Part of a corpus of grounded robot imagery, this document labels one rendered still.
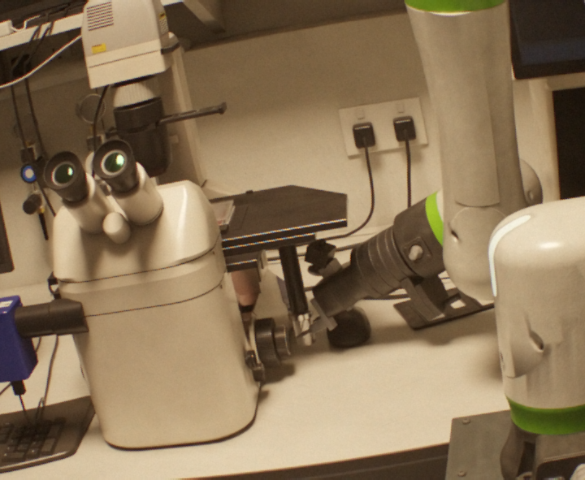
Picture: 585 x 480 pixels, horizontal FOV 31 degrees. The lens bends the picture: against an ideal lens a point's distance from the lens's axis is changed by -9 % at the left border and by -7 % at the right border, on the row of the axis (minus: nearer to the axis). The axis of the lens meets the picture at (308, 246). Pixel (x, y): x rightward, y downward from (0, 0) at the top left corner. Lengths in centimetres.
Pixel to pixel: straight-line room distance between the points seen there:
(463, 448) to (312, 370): 42
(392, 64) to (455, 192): 81
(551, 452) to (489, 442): 17
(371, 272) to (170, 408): 32
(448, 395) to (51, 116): 103
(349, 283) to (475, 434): 39
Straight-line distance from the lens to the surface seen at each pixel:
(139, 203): 121
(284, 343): 142
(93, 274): 126
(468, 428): 113
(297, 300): 150
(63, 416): 145
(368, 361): 146
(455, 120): 113
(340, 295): 144
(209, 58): 197
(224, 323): 128
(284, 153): 199
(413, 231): 137
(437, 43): 109
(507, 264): 91
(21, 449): 139
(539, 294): 90
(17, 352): 130
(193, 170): 162
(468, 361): 141
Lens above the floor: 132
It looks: 17 degrees down
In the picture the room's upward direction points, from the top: 11 degrees counter-clockwise
